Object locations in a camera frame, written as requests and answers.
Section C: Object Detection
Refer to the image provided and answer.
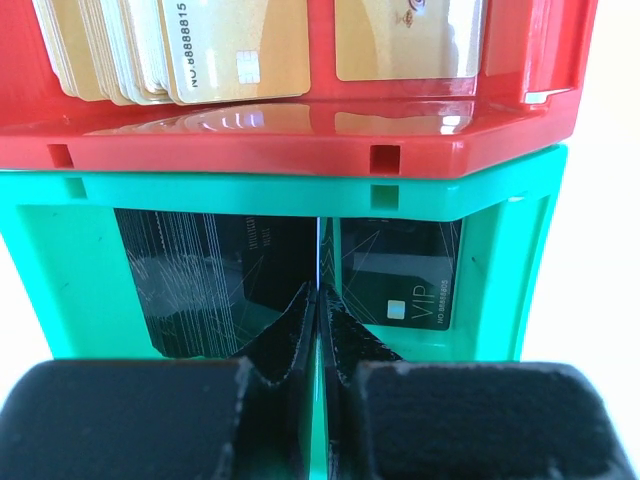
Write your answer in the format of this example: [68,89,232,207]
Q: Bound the gold VIP card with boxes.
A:
[334,0,486,81]

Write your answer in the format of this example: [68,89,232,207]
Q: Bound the red plastic bin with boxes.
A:
[1,1,597,179]

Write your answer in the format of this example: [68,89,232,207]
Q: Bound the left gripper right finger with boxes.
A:
[319,286,635,479]

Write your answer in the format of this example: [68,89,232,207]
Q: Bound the loose black VIP card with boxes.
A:
[339,218,462,331]

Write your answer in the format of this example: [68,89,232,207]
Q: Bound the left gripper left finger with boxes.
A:
[1,283,316,479]

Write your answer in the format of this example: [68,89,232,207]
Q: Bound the black wallets in green bin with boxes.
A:
[115,208,318,358]

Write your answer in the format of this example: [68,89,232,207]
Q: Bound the black vip card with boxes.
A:
[339,218,462,331]
[310,217,327,479]

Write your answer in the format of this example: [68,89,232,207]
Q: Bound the gold cards stack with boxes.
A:
[33,1,311,105]

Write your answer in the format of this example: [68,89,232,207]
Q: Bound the green plastic bin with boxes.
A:
[1,145,567,362]

